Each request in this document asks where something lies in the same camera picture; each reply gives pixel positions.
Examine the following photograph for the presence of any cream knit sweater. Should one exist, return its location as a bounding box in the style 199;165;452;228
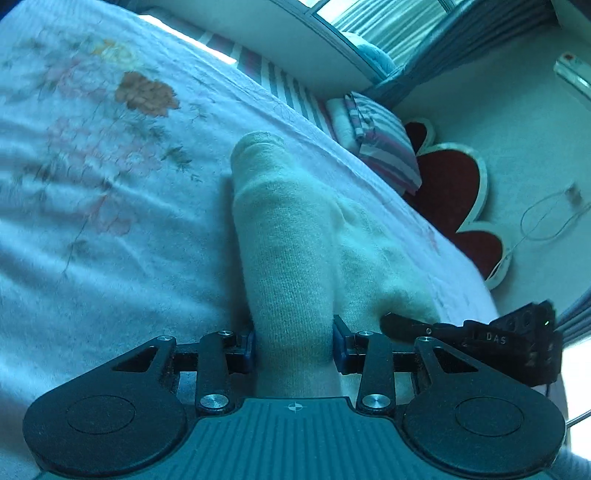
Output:
230;132;440;397

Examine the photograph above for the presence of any red heart-shaped headboard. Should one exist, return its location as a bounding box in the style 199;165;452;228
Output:
405;118;512;290

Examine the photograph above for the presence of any striped folded pillow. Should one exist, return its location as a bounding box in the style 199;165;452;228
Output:
327;92;422;195

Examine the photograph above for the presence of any striped bed sheet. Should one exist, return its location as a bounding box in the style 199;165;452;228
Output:
139;8;337;140

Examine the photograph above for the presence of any blue blanket on windowsill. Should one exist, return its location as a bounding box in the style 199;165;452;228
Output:
342;32;397;76

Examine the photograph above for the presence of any white air conditioner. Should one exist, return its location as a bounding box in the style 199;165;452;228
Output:
553;52;591;103

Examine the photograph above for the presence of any floral white bedspread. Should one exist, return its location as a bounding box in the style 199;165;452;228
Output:
1;1;497;479

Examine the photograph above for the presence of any hanging charger cable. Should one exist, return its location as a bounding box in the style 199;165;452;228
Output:
484;181;584;280

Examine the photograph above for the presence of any wall socket with plug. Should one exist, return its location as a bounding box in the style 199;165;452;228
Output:
564;182;583;208

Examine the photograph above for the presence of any window with grey frame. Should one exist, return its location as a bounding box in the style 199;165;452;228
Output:
274;0;462;68

